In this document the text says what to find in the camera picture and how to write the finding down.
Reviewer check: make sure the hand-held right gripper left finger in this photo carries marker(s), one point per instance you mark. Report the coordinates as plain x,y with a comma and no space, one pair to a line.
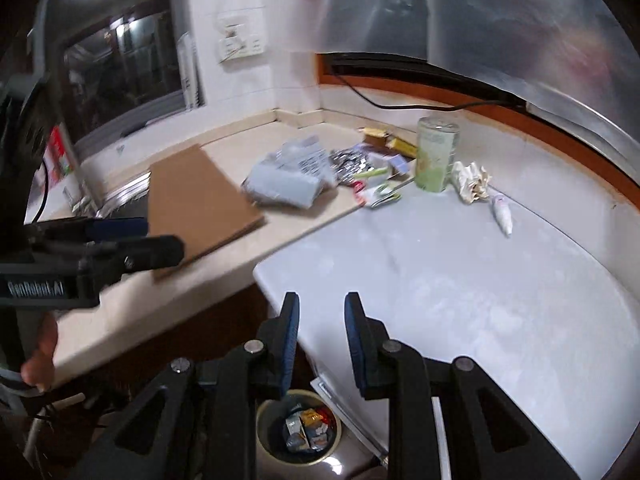
290,347

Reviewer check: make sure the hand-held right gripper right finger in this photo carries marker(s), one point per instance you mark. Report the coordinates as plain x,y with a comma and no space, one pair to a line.
356,347

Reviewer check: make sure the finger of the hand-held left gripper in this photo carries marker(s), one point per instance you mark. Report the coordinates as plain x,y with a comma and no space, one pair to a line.
150,255
117,227

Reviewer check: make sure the round grey waste bin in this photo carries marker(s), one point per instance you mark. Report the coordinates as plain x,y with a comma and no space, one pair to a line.
265,440

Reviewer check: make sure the person's left hand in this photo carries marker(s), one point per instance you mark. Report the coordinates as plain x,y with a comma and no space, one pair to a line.
40,360

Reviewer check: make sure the steel sink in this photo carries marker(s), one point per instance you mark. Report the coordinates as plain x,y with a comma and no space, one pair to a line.
125,195

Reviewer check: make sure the white cabinet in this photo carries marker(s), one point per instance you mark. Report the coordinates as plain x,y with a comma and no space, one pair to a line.
345,410

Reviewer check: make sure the brown cardboard sheet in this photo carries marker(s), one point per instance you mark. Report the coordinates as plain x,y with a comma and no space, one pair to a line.
200,210

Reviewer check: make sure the dark wooden base cabinet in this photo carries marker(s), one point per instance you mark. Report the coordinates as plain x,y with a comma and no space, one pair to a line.
200,330

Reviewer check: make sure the red pink carton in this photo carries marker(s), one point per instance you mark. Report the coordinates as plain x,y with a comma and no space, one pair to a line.
59,152

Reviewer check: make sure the green white wrapper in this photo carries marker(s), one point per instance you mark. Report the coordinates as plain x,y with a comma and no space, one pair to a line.
381,195

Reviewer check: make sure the grey plastic bag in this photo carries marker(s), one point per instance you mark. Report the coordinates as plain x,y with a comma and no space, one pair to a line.
290,180

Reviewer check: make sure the window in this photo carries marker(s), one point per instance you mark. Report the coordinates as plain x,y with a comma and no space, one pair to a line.
125,65

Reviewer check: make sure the white plastic package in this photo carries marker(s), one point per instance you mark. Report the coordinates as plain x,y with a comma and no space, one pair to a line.
192,72

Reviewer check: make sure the silver foil wrapper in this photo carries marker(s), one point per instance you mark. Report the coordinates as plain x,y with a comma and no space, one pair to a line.
357,165

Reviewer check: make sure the purple white packet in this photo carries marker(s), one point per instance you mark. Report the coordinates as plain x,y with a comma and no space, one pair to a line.
397,164

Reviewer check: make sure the crumpled white tissue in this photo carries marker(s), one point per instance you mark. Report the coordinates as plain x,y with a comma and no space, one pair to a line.
470,182

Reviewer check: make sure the green translucent jar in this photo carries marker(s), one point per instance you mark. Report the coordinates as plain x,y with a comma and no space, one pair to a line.
436,160

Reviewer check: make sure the small flat yellow box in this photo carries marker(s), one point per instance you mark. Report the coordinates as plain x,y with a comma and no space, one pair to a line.
402,146

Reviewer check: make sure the translucent plastic sheet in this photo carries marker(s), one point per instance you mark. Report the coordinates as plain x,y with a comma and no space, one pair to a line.
500,20

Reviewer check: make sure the white wall socket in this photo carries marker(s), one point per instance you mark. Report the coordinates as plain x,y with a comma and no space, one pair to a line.
241,40

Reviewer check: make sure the orange wooden frame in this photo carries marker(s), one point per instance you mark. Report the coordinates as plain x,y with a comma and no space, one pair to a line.
450,92

